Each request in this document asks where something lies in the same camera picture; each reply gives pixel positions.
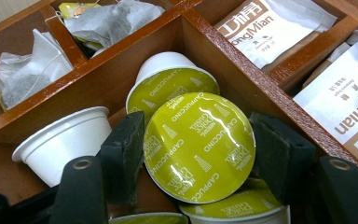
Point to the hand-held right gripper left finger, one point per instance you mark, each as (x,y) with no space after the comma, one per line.
(80,193)

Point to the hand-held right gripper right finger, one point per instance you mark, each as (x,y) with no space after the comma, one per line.
(348,196)

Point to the white and brown sachet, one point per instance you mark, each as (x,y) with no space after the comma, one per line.
(332,59)
(270,31)
(341,102)

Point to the grey paper tea bag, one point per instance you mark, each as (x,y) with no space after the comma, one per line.
(28,77)
(115,21)

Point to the green-lidded white coffee capsule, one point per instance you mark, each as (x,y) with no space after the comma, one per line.
(239,208)
(68,140)
(199,146)
(149,218)
(167,81)

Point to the yellow tea packet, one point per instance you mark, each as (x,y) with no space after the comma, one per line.
(74,8)

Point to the wooden box with glass lid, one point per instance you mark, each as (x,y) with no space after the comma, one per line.
(105,77)

